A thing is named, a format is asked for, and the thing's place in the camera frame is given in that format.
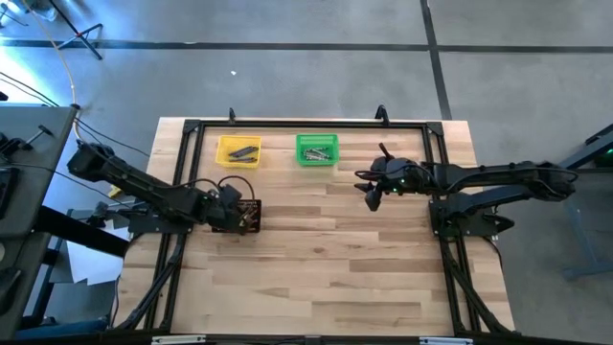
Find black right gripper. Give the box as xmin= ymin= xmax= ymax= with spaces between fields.
xmin=353 ymin=142 xmax=435 ymax=213

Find black plastic basket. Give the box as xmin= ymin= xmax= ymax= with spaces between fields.
xmin=212 ymin=198 xmax=263 ymax=235

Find yellow plastic basket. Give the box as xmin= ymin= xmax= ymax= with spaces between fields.
xmin=214 ymin=135 xmax=263 ymax=170

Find green plastic basket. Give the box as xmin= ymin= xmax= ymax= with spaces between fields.
xmin=295 ymin=133 xmax=341 ymax=168

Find white paper sheets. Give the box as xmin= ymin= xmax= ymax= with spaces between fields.
xmin=65 ymin=238 xmax=126 ymax=285

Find black desk support bar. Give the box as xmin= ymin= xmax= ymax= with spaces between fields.
xmin=35 ymin=205 xmax=130 ymax=258

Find grey side desk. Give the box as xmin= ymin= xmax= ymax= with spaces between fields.
xmin=0 ymin=104 xmax=78 ymax=339

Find person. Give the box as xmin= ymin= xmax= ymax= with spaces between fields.
xmin=18 ymin=318 xmax=110 ymax=339

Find blue-grey metal table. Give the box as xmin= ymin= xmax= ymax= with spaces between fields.
xmin=528 ymin=123 xmax=613 ymax=280

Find black desk clamp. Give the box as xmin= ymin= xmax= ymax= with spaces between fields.
xmin=0 ymin=125 xmax=54 ymax=154

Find black floor stand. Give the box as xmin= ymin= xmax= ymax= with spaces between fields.
xmin=47 ymin=0 xmax=104 ymax=61

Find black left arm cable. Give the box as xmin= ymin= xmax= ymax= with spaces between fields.
xmin=171 ymin=174 xmax=258 ymax=205

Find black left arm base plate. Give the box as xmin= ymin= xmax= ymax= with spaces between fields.
xmin=127 ymin=195 xmax=198 ymax=235

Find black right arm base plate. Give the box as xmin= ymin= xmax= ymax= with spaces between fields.
xmin=428 ymin=198 xmax=516 ymax=240

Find silver table edge bracket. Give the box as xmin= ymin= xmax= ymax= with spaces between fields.
xmin=150 ymin=334 xmax=207 ymax=345
xmin=419 ymin=336 xmax=474 ymax=345

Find yellow floor cable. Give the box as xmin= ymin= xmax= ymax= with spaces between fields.
xmin=18 ymin=0 xmax=126 ymax=199

